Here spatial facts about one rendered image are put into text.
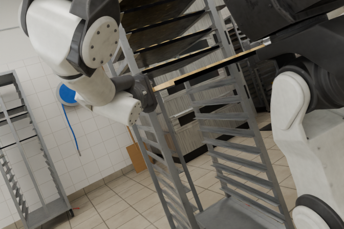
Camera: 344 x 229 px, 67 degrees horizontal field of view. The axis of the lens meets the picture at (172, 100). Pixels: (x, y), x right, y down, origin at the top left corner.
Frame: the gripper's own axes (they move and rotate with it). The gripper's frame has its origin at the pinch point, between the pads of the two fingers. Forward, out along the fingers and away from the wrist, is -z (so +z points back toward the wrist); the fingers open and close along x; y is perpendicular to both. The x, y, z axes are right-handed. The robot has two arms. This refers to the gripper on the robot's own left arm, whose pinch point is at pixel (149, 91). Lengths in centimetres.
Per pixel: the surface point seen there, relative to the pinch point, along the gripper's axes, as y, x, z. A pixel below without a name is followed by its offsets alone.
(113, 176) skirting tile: 215, -103, -248
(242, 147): -12, -46, -61
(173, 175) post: 12.8, -37.1, -21.7
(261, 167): -19, -55, -52
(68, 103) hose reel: 222, 24, -224
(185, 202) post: 12, -50, -22
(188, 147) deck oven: 83, -88, -242
